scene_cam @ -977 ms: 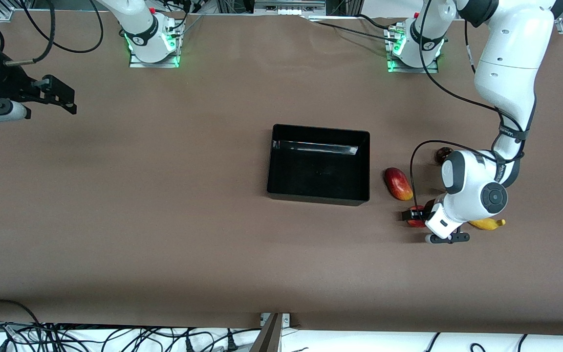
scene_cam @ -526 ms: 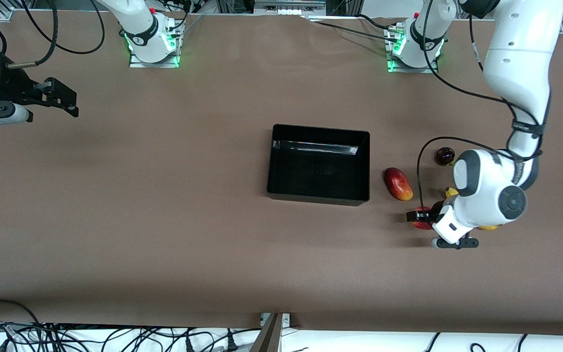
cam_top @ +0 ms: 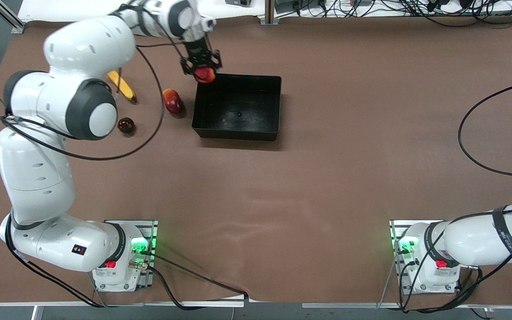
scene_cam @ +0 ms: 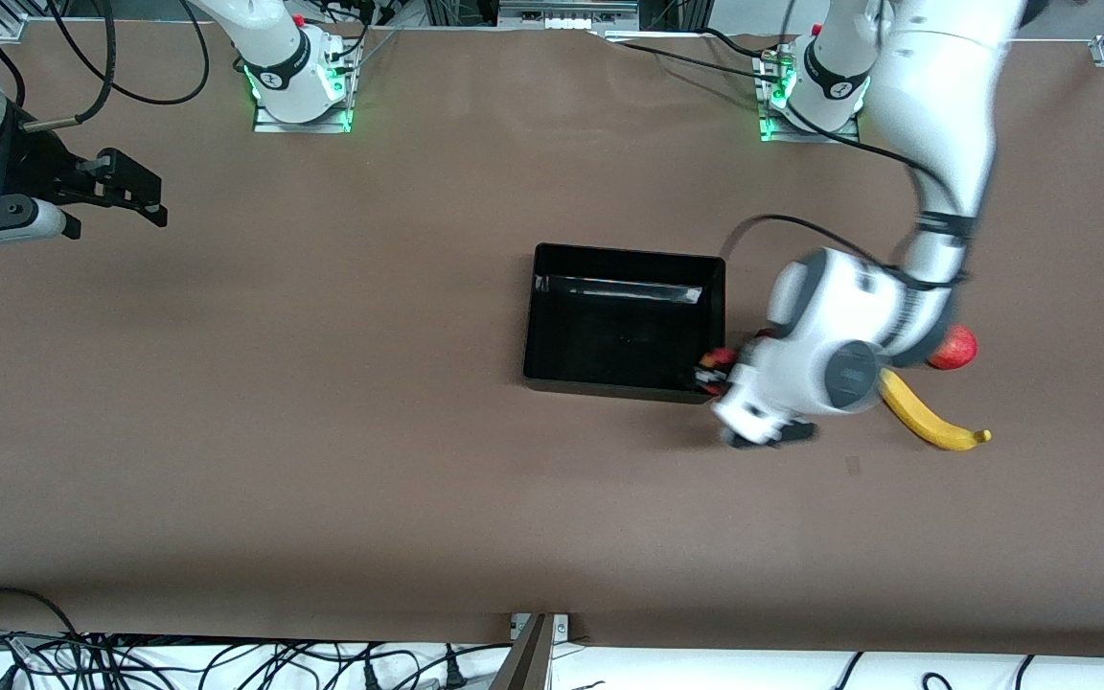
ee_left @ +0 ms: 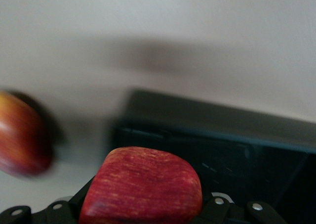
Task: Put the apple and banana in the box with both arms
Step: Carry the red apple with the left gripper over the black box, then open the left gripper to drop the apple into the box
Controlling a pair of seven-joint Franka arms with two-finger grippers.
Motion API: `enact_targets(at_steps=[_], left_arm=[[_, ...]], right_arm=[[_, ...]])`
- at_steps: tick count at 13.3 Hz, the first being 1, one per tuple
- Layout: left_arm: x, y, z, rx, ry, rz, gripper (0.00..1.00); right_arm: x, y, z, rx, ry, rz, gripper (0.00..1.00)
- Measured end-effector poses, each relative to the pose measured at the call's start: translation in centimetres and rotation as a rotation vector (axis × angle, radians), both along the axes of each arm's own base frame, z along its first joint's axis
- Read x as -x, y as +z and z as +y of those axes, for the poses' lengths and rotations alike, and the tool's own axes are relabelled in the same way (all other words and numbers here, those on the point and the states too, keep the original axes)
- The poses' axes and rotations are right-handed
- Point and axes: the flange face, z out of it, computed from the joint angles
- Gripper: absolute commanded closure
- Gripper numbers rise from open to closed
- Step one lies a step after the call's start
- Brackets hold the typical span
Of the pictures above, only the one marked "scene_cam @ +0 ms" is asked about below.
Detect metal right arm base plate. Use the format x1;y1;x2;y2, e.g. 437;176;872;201
253;38;354;133

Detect short black base cable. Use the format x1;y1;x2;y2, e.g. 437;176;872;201
701;27;769;58

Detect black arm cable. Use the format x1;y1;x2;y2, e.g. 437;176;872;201
720;101;970;288
23;0;116;130

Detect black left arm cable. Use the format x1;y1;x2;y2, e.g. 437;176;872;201
720;101;970;288

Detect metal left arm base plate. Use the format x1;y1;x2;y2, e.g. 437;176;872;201
758;48;862;145

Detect black plastic box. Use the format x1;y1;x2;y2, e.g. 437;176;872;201
522;242;727;404

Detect long black base cable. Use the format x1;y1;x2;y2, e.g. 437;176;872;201
600;34;783;82

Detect grey metal post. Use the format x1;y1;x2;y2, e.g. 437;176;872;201
488;613;555;690

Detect looping black cable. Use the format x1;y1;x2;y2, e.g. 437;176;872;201
44;0;211;106

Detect tangled black cables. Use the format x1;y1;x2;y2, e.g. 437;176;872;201
0;628;515;690

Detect squarish red apple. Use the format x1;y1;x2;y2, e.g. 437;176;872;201
699;346;740;396

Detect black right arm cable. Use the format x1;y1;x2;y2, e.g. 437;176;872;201
23;0;116;130

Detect small metal bracket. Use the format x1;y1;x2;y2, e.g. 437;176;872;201
511;613;572;641

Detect yellow banana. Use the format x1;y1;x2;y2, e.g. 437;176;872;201
878;369;993;452

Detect grey power strip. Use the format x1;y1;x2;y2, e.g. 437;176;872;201
497;0;641;30

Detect brown paper table cover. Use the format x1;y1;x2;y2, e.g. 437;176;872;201
0;21;1104;660

